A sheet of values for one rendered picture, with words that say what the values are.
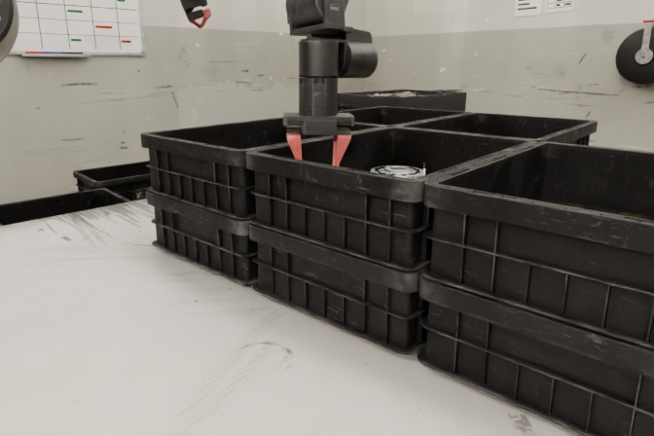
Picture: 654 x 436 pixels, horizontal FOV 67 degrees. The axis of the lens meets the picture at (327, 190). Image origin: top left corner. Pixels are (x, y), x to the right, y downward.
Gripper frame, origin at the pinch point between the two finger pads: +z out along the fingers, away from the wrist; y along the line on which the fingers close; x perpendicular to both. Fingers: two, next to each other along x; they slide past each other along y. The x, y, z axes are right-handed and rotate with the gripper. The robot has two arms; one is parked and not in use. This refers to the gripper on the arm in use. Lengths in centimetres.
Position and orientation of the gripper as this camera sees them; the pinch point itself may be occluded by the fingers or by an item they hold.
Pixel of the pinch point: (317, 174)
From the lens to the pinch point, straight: 75.2
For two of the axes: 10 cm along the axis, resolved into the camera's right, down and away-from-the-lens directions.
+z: -0.1, 9.7, 2.5
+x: 0.7, 2.5, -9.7
